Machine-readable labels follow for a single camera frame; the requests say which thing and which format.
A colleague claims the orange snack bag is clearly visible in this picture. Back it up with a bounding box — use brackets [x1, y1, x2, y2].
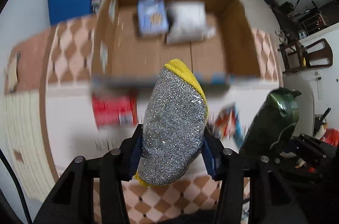
[209, 103, 244, 149]

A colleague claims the red snack packet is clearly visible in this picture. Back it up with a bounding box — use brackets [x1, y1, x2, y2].
[91, 93, 138, 128]

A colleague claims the silver yellow scrub sponge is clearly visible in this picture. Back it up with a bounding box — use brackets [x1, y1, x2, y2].
[135, 59, 208, 186]

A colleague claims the green seaweed snack bag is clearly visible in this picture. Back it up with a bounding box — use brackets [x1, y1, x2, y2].
[239, 87, 302, 159]

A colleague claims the dark wooden chair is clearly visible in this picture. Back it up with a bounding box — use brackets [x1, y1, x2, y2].
[278, 39, 333, 74]

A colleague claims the checkered printed table mat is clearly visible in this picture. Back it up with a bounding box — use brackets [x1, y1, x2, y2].
[3, 16, 283, 223]

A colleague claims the cardboard box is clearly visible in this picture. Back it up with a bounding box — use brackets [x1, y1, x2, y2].
[91, 0, 261, 87]

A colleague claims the white plastic bag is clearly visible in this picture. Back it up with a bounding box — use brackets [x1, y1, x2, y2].
[166, 1, 216, 44]

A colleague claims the blue tissue pack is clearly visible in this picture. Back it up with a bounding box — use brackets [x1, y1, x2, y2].
[137, 0, 169, 36]

